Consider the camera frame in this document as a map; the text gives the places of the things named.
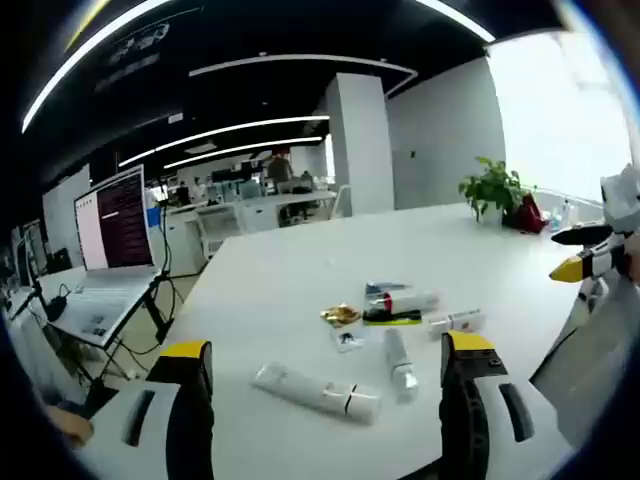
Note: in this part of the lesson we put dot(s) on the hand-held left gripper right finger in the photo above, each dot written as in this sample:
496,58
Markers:
462,425

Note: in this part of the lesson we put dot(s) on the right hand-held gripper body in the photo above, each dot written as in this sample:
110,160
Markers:
622,200

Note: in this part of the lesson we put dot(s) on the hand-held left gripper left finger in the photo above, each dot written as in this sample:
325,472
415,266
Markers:
192,425

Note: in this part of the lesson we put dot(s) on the small white skincare bottle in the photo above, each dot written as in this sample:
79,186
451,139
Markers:
399,360

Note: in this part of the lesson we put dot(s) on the small clear bottle red label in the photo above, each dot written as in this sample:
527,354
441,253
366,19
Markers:
457,321

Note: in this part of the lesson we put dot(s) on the large white skincare tube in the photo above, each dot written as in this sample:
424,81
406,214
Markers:
305,390

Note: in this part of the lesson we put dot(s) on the green and blue skincare sachet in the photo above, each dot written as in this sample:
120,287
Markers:
392,318

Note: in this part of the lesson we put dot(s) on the red-collared white skincare pump bottle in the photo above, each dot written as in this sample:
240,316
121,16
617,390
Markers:
415,301

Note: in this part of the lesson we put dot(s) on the white skincare sachet blue square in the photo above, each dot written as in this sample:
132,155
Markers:
350,339

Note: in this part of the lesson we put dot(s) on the gold foil skincare sachet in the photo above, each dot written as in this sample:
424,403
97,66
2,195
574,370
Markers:
340,315

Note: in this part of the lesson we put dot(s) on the clear water bottle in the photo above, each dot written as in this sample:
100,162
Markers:
566,212

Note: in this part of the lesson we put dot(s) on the blue storage box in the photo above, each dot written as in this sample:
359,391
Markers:
152,219

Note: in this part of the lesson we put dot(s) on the red bag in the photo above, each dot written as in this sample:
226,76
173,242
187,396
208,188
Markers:
525,215

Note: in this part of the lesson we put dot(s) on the potted green plant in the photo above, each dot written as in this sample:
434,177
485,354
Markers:
492,187

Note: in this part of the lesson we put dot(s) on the large bright window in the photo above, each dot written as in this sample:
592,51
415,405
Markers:
560,110

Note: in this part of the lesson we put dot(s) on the tan brown object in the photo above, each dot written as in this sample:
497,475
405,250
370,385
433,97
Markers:
70,427

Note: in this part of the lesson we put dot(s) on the black power adapter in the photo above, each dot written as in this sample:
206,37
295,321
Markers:
56,309

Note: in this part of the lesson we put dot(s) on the open silver laptop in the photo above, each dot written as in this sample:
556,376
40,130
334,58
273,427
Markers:
120,225

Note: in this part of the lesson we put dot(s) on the row of white office desks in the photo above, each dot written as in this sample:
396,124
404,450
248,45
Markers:
260,210

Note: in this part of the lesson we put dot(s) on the curved ceiling light track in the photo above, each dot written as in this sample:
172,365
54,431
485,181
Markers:
300,62

